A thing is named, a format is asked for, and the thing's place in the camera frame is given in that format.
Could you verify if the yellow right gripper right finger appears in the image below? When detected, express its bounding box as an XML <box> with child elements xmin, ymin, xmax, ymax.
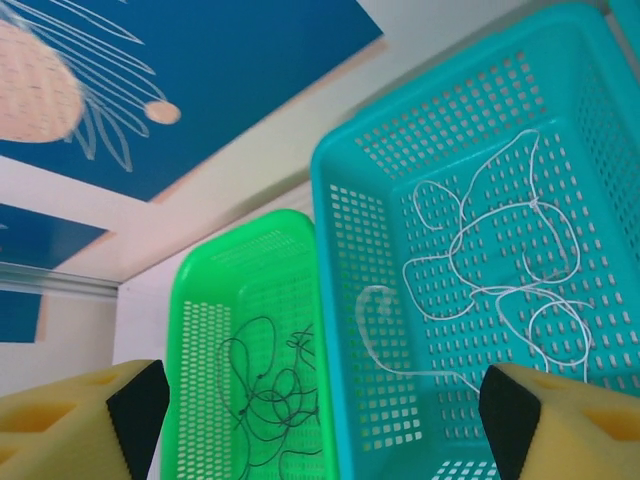
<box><xmin>478</xmin><ymin>362</ymin><xmax>640</xmax><ymax>480</ymax></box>

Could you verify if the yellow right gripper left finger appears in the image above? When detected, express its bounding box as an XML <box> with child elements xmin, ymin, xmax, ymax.
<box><xmin>0</xmin><ymin>358</ymin><xmax>170</xmax><ymax>480</ymax></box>

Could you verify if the thin white cable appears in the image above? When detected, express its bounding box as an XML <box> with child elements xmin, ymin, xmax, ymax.
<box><xmin>353</xmin><ymin>285</ymin><xmax>484</xmax><ymax>399</ymax></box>
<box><xmin>402</xmin><ymin>128</ymin><xmax>595</xmax><ymax>386</ymax></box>

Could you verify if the green plastic basket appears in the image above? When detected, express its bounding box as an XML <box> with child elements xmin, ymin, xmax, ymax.
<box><xmin>158</xmin><ymin>208</ymin><xmax>341</xmax><ymax>480</ymax></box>

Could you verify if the teal plastic basket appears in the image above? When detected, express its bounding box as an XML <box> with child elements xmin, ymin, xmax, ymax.
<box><xmin>607</xmin><ymin>0</ymin><xmax>640</xmax><ymax>36</ymax></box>
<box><xmin>309</xmin><ymin>2</ymin><xmax>640</xmax><ymax>480</ymax></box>

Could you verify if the blue floral poster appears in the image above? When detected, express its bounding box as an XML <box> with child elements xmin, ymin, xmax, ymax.
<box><xmin>0</xmin><ymin>0</ymin><xmax>385</xmax><ymax>204</ymax></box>

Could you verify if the thin black cable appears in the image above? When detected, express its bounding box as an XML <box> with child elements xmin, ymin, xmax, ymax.
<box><xmin>249</xmin><ymin>323</ymin><xmax>326</xmax><ymax>480</ymax></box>
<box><xmin>219</xmin><ymin>315</ymin><xmax>282</xmax><ymax>442</ymax></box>

